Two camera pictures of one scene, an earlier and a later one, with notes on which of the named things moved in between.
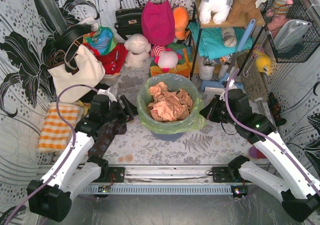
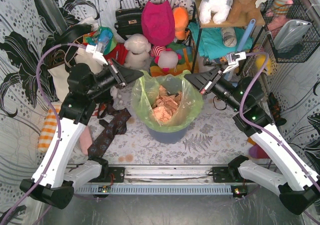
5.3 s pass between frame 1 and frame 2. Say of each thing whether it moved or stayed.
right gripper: moved
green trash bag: moved
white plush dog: stayed
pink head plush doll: stayed
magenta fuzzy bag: stayed
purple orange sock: stayed
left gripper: moved
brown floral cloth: stayed
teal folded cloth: stayed
